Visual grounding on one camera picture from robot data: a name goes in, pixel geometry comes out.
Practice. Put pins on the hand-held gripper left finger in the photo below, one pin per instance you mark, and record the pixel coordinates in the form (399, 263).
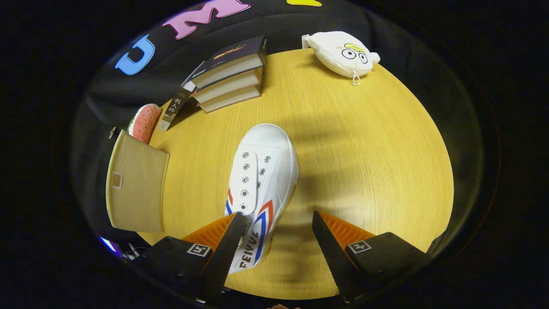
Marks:
(225, 257)

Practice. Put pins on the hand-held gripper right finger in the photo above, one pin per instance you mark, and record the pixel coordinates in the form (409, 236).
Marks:
(330, 257)

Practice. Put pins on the white canvas shoe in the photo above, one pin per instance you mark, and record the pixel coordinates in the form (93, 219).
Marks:
(270, 171)

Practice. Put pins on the beige fabric storage box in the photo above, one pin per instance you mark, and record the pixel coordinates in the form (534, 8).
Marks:
(137, 193)

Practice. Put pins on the computer monitor screen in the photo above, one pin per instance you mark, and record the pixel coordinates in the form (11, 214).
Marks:
(109, 245)

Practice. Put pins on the white portrait cover book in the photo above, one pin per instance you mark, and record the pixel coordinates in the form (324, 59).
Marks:
(173, 109)

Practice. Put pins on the watermelon slice plush toy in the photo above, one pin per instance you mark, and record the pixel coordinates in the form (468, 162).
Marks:
(146, 122)

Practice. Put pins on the brown cover book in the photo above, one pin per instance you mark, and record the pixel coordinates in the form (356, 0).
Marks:
(231, 83)
(233, 99)

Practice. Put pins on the silver cloth clip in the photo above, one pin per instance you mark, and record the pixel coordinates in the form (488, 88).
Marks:
(112, 132)

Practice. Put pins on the white cartoon face pouch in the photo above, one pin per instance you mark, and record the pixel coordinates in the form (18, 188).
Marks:
(336, 53)

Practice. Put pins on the black cover book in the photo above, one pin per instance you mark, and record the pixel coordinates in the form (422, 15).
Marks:
(236, 51)

